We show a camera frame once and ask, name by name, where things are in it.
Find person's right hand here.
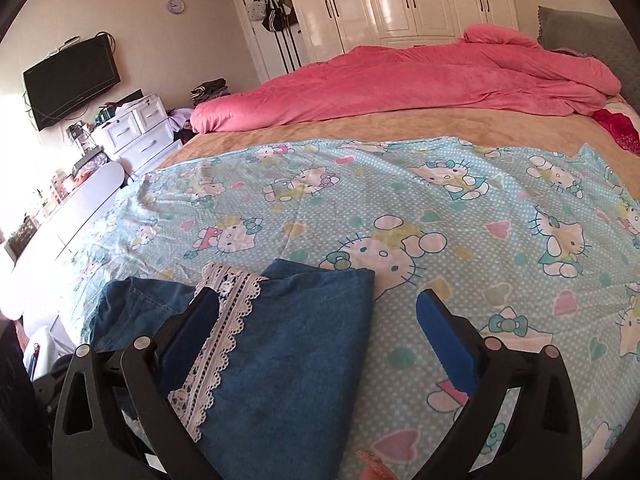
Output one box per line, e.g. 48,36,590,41
356,450,398,480

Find blue denim pants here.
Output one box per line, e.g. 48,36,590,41
82,258,376,480

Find white wardrobe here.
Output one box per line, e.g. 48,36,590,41
277,0,520,67

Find cartoon cat printed sheet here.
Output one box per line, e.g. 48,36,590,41
60,137,640,480

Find lavender cloth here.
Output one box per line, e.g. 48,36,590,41
170,107,196,133

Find pink duvet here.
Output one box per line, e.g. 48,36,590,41
190,24,622,134

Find black wall television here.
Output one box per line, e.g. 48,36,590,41
22,35,122,132

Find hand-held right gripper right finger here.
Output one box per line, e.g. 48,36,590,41
415,289,583,480

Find tan bed blanket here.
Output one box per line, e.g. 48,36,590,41
155,95,640,171

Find red cloth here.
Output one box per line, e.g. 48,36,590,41
592,107,640,156

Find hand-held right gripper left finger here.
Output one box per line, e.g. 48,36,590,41
52,285,223,480

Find white door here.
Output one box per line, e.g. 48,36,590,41
231,0,311,86

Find black hanging bag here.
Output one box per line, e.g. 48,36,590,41
260,0,300,35

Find white drawer dresser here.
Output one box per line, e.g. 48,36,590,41
92,94,183,171

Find dark folded clothes pile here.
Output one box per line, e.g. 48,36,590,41
190,78,231,107

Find white desk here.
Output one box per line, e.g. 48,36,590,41
0,160,126,321

